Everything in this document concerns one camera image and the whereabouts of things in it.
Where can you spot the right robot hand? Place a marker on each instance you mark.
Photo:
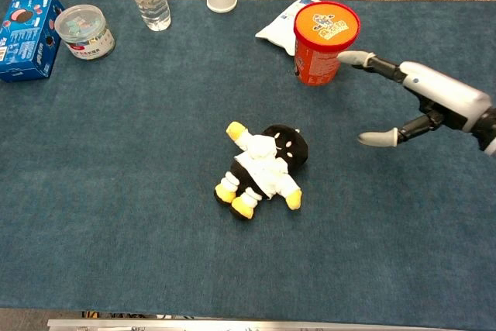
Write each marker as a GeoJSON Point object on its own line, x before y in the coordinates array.
{"type": "Point", "coordinates": [445, 94]}

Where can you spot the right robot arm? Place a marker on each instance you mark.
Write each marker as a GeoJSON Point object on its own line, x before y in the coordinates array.
{"type": "Point", "coordinates": [488, 129]}

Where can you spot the blue Oreo cookie box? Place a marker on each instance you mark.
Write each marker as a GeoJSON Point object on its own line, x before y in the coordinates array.
{"type": "Point", "coordinates": [25, 40]}

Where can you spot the orange cylindrical snack canister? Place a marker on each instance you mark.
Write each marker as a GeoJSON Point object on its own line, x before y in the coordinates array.
{"type": "Point", "coordinates": [323, 36]}

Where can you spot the clear round jar colourful candies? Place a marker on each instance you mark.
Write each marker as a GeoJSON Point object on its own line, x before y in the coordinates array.
{"type": "Point", "coordinates": [83, 32]}

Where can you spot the blue felt table cloth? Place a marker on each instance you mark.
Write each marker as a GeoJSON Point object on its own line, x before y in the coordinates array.
{"type": "Point", "coordinates": [116, 152]}

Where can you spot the aluminium profile rail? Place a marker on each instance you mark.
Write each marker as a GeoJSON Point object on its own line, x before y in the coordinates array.
{"type": "Point", "coordinates": [232, 325]}

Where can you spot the white plastic pouch blue print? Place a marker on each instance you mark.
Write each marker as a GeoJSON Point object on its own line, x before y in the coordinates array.
{"type": "Point", "coordinates": [281, 32]}

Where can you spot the black and white plush doll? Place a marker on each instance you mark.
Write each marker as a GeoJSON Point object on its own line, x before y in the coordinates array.
{"type": "Point", "coordinates": [263, 164]}

